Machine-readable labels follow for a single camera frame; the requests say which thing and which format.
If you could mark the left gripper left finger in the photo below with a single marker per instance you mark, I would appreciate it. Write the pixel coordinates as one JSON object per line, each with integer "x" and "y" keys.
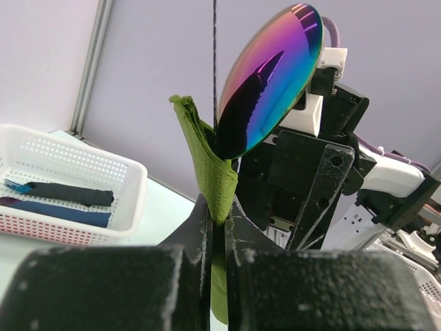
{"x": 144, "y": 287}

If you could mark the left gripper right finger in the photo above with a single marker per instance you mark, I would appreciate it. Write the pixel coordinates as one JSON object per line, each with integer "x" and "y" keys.
{"x": 269, "y": 288}

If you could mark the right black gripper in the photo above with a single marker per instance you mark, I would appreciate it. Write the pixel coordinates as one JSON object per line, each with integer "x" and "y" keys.
{"x": 293, "y": 181}

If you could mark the iridescent spoon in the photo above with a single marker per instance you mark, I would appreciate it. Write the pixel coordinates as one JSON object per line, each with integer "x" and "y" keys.
{"x": 268, "y": 78}

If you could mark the green paper napkin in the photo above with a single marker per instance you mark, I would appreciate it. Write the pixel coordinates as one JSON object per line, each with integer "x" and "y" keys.
{"x": 216, "y": 182}

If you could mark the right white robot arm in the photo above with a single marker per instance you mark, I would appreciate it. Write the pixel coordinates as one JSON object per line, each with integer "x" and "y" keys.
{"x": 393, "y": 192}

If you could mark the blue utensil sleeve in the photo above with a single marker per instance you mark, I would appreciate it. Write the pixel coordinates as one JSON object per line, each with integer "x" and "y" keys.
{"x": 98, "y": 219}

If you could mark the black utensil sleeve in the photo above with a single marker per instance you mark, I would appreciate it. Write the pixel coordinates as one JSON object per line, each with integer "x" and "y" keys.
{"x": 85, "y": 196}

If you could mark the red utensil sleeve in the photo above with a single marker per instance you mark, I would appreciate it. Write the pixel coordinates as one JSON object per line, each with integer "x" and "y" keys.
{"x": 65, "y": 232}

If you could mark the white plastic basket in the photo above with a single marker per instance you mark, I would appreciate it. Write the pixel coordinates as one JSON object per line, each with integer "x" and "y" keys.
{"x": 32, "y": 156}

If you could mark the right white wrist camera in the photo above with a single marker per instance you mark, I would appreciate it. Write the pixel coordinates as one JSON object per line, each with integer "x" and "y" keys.
{"x": 306, "y": 115}

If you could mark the aluminium frame post right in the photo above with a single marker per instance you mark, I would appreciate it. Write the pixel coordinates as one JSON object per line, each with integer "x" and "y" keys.
{"x": 91, "y": 67}

